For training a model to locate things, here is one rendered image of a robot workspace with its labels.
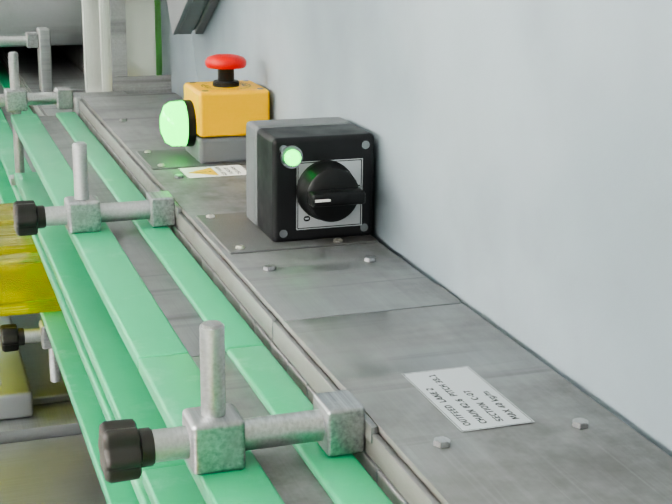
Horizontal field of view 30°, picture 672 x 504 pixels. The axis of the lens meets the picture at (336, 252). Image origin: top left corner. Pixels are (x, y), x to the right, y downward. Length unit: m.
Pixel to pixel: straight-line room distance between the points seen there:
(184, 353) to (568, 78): 0.28
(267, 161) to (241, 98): 0.27
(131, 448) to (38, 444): 0.78
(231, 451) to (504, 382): 0.16
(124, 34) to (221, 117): 0.50
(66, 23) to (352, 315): 1.76
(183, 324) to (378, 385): 0.20
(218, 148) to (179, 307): 0.37
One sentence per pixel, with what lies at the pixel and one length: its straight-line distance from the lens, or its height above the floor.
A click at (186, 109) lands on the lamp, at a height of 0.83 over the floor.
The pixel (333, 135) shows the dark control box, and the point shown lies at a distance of 0.93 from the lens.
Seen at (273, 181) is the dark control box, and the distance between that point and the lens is 0.93.
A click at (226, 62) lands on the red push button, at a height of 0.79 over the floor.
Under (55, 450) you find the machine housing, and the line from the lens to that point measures 1.37.
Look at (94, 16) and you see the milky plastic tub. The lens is 1.83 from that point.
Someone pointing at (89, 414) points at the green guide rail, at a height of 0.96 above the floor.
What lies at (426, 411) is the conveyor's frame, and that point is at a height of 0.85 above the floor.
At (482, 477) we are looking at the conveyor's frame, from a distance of 0.58.
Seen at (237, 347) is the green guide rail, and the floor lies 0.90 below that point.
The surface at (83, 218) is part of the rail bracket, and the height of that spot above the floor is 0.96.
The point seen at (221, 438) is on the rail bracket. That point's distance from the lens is 0.61.
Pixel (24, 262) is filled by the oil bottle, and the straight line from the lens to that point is 1.37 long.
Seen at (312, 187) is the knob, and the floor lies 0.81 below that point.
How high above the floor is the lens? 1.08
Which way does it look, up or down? 18 degrees down
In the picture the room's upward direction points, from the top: 95 degrees counter-clockwise
